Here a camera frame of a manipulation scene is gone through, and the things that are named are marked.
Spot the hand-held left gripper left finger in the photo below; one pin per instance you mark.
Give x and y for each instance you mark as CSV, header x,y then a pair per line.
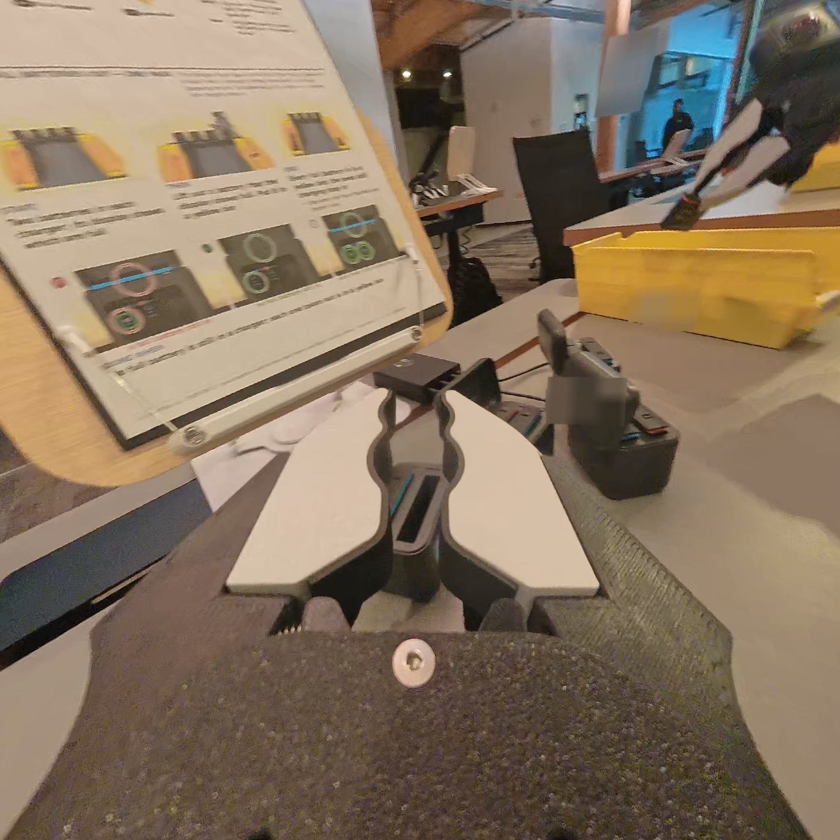
x,y
315,519

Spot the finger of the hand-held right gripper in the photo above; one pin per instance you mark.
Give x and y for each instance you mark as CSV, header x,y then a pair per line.
x,y
729,138
759,164

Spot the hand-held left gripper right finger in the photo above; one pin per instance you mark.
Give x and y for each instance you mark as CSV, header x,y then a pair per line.
x,y
519,519

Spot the yellow plastic bin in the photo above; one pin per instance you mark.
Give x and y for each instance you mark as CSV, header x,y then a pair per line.
x,y
820,171
709,282

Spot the brown wooden table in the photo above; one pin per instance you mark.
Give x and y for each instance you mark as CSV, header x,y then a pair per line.
x,y
617,234

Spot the black multi-port power hub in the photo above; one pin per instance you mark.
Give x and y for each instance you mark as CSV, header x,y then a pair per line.
x,y
414,374

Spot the black office chair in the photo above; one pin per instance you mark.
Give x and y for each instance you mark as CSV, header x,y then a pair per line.
x,y
558,184

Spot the black backpack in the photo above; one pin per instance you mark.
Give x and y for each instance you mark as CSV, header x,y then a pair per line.
x,y
475,289

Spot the dark flat pad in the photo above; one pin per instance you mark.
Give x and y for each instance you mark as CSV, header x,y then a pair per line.
x,y
79,565

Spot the white chair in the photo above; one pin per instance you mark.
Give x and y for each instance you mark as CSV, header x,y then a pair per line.
x,y
460,151

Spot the wooden desk black legs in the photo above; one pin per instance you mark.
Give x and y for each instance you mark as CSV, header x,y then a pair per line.
x,y
460,200

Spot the wooden sign board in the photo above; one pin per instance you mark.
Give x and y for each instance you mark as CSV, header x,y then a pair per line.
x,y
40,433

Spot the white instruction sheet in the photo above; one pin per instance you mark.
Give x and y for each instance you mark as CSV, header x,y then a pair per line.
x,y
197,79

